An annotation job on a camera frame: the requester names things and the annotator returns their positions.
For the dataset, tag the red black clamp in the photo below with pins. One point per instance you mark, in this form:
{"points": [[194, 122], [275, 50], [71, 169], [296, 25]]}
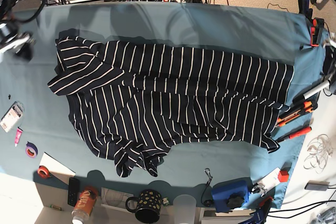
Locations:
{"points": [[316, 31]]}

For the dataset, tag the black mug gold leaves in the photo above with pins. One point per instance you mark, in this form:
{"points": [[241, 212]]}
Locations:
{"points": [[146, 206]]}

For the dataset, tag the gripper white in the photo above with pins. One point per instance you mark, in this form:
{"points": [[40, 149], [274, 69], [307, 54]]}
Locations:
{"points": [[20, 46]]}

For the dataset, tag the pink glue tube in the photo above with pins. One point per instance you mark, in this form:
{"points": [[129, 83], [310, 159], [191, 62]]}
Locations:
{"points": [[19, 132]]}

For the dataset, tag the small red cube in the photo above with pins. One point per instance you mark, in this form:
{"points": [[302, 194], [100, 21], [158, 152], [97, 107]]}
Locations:
{"points": [[283, 176]]}

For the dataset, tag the blue box with knob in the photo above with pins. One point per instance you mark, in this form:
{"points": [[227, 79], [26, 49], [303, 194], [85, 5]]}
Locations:
{"points": [[230, 196]]}

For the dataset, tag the translucent plastic cup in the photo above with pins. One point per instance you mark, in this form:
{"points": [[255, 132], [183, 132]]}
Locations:
{"points": [[184, 207]]}

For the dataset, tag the grey flat device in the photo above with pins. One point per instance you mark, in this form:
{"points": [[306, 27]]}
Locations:
{"points": [[317, 186]]}

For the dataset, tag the clear plastic blister pack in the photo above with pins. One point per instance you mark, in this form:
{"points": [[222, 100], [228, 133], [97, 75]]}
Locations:
{"points": [[13, 115]]}

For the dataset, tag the black white marker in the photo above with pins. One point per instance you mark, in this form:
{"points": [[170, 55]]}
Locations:
{"points": [[311, 92]]}

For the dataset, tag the black remote control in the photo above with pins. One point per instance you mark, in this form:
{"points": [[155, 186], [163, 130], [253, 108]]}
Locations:
{"points": [[73, 190]]}

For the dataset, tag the purple tape roll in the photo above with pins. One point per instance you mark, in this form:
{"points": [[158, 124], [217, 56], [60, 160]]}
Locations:
{"points": [[31, 150]]}

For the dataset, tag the orange tape roll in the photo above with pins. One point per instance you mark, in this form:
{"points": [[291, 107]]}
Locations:
{"points": [[43, 172]]}

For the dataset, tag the teal table cloth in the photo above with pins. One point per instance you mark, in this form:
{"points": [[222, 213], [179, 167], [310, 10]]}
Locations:
{"points": [[267, 33]]}

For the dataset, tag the orange black utility knife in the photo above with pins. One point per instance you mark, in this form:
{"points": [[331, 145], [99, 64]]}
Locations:
{"points": [[297, 111]]}

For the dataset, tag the navy white striped t-shirt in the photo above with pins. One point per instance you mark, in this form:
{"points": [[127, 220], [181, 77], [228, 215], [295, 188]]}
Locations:
{"points": [[131, 103]]}

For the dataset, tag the white card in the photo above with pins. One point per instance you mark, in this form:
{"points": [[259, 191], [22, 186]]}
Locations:
{"points": [[270, 181]]}

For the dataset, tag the orange handled screwdriver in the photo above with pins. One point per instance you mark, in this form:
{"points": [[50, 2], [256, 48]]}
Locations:
{"points": [[297, 133]]}

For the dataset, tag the white paper sheet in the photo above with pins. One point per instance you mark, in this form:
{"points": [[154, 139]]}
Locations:
{"points": [[55, 167]]}

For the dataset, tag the orange drink can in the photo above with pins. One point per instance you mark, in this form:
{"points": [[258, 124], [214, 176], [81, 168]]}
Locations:
{"points": [[84, 206]]}

